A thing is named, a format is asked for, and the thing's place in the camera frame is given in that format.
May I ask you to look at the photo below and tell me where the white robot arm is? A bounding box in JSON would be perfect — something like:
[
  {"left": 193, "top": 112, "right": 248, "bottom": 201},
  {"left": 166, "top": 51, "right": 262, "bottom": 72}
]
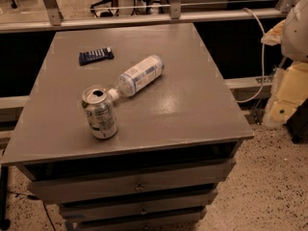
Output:
[{"left": 281, "top": 0, "right": 308, "bottom": 62}]

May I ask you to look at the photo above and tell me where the clear blue-labelled plastic bottle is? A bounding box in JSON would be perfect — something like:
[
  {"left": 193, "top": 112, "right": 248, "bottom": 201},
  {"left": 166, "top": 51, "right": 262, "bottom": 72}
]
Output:
[{"left": 108, "top": 55, "right": 165, "bottom": 100}]

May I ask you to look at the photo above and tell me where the grey drawer cabinet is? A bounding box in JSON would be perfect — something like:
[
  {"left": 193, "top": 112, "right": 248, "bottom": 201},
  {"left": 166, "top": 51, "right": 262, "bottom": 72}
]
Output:
[{"left": 0, "top": 22, "right": 255, "bottom": 231}]

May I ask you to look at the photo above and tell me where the silver green soda can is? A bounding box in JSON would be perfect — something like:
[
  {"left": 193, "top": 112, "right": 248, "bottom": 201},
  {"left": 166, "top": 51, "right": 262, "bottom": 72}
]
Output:
[{"left": 82, "top": 86, "right": 117, "bottom": 140}]

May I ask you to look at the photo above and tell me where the top cabinet drawer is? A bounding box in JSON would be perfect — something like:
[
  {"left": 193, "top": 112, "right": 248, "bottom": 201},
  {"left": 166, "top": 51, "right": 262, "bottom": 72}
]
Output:
[{"left": 29, "top": 158, "right": 236, "bottom": 204}]

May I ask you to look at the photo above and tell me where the cabinet drawer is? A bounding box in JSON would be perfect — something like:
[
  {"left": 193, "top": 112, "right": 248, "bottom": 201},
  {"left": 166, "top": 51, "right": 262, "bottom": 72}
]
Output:
[
  {"left": 29, "top": 158, "right": 236, "bottom": 204},
  {"left": 77, "top": 206, "right": 206, "bottom": 231},
  {"left": 60, "top": 185, "right": 218, "bottom": 222}
]

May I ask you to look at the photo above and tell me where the bottom cabinet drawer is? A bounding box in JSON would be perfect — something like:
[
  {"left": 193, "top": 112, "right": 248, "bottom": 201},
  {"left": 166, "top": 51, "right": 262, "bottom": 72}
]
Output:
[{"left": 77, "top": 206, "right": 206, "bottom": 231}]

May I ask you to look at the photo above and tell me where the black office chair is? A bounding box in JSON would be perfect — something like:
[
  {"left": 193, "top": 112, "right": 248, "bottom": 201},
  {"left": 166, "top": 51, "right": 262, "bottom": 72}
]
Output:
[{"left": 90, "top": 0, "right": 118, "bottom": 17}]

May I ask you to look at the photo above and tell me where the middle cabinet drawer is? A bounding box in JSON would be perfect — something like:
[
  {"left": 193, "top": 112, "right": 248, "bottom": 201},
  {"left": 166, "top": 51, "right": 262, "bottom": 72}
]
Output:
[{"left": 60, "top": 185, "right": 218, "bottom": 222}]

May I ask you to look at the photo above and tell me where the black stand leg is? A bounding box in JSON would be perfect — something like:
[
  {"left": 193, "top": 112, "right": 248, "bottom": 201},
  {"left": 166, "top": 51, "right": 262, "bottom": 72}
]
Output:
[{"left": 0, "top": 167, "right": 11, "bottom": 231}]

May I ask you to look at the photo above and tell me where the floor power strip rail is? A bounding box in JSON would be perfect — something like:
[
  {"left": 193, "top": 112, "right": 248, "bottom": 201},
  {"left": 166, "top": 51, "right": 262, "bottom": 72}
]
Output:
[{"left": 225, "top": 76, "right": 272, "bottom": 100}]

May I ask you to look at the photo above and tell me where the white cable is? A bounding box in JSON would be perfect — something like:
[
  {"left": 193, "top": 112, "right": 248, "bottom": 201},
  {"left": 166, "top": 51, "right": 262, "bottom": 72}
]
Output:
[{"left": 236, "top": 7, "right": 273, "bottom": 104}]

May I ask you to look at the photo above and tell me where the metal railing frame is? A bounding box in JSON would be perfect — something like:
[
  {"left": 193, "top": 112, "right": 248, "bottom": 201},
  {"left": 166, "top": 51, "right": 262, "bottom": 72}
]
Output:
[{"left": 0, "top": 0, "right": 299, "bottom": 33}]

